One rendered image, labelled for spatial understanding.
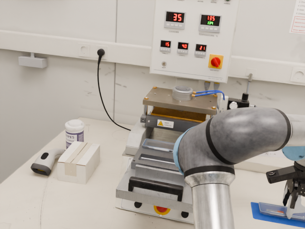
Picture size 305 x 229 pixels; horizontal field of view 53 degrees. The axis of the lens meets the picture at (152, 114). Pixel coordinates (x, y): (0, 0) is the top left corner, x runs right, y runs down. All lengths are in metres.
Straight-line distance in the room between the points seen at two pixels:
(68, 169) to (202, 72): 0.67
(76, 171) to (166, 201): 0.51
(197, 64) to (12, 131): 1.38
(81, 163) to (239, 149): 0.75
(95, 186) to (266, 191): 0.70
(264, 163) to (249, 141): 0.86
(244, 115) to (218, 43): 0.66
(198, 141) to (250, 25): 1.02
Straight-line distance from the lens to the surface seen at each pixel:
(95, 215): 1.14
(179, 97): 1.17
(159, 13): 1.29
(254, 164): 1.49
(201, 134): 0.69
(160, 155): 1.01
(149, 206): 1.14
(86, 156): 1.30
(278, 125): 0.67
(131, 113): 1.80
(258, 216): 1.25
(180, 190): 0.84
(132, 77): 1.73
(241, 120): 0.65
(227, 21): 1.27
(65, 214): 1.16
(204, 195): 0.68
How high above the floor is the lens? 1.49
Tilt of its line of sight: 22 degrees down
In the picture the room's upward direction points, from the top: 4 degrees clockwise
